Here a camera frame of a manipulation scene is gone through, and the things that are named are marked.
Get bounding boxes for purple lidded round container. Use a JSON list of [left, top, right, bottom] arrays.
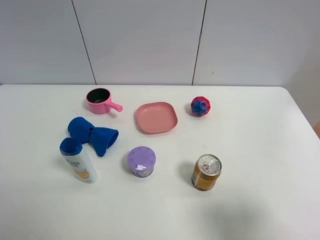
[[127, 146, 156, 178]]

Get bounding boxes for blue crumpled cloth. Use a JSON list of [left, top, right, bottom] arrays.
[[67, 116, 119, 157]]

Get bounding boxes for white bottle blue cap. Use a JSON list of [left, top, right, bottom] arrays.
[[59, 137, 98, 184]]

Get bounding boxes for pink toy saucepan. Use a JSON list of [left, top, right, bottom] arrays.
[[85, 87, 123, 115]]

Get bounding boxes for red blue bumpy ball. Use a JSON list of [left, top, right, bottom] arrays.
[[190, 96, 211, 117]]

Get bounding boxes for pink square plate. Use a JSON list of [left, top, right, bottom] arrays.
[[135, 101, 178, 134]]

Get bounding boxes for gold pull-tab can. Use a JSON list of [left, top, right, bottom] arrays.
[[191, 154, 222, 191]]

